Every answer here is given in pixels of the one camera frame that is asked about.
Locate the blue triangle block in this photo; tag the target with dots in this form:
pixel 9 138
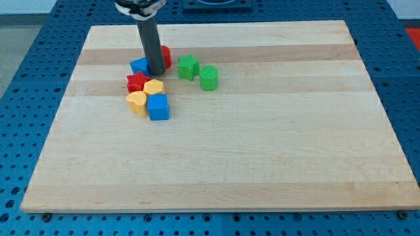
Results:
pixel 140 65

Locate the green cylinder block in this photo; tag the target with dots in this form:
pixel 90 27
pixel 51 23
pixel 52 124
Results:
pixel 209 78

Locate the blue cube block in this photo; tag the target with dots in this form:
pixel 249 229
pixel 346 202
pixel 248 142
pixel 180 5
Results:
pixel 158 107

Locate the green star block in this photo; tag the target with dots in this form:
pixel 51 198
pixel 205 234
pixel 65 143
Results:
pixel 188 67

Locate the yellow pentagon block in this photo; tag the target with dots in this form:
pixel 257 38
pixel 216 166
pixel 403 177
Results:
pixel 154 86

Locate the red block behind rod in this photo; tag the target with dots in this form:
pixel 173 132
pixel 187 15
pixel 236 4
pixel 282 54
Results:
pixel 166 52

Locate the yellow heart block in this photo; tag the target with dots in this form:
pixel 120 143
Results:
pixel 137 102

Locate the wooden board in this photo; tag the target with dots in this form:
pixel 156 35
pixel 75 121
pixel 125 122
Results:
pixel 295 125

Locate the red star block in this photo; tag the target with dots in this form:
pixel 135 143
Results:
pixel 135 82

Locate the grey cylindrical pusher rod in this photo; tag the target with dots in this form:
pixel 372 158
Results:
pixel 151 45

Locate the robot end flange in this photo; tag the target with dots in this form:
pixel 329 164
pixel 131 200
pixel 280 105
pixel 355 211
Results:
pixel 142 8

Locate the dark blue mount plate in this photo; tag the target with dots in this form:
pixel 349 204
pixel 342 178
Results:
pixel 189 5

